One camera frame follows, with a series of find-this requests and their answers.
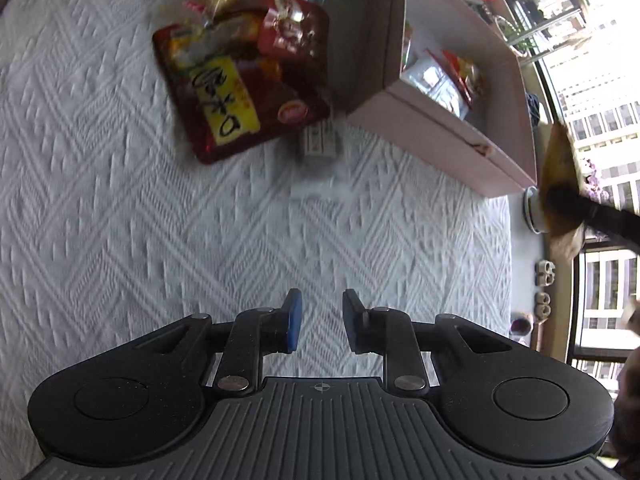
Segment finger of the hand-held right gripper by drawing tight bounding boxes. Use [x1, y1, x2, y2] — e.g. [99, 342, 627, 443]
[542, 184, 640, 255]

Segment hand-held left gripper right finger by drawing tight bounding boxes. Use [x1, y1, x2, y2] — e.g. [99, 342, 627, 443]
[342, 288, 514, 395]

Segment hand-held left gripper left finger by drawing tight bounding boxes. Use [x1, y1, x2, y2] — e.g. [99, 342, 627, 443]
[132, 288, 304, 397]

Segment brown yellow snack packet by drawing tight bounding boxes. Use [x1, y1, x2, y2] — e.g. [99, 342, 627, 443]
[539, 122, 590, 263]

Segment pink cardboard box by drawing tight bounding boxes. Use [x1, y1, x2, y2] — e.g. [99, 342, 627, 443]
[345, 0, 538, 197]

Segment small white snack packet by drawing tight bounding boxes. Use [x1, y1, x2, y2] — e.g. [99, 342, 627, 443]
[299, 121, 339, 162]

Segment orange snack packet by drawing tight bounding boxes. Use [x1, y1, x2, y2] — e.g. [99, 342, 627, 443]
[442, 50, 487, 107]

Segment large red snack bag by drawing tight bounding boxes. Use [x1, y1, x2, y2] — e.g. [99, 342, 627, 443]
[152, 10, 333, 165]

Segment white silver snack packet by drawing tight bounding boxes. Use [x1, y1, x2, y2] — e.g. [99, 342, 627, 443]
[401, 50, 471, 121]

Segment small red snack packet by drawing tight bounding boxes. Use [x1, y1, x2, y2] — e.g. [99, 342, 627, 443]
[257, 0, 331, 61]

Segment purple flowers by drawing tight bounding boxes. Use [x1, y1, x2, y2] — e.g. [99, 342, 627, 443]
[581, 157, 609, 202]

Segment white plant pot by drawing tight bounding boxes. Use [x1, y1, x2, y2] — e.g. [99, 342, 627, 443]
[523, 186, 551, 235]

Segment curved balcony window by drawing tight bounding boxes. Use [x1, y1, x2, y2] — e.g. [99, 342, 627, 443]
[505, 0, 640, 376]

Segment white textured bedspread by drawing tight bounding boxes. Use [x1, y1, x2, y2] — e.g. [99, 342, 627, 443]
[0, 0, 514, 480]

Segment potted green plant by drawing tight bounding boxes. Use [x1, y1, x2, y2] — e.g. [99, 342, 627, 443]
[502, 14, 543, 56]

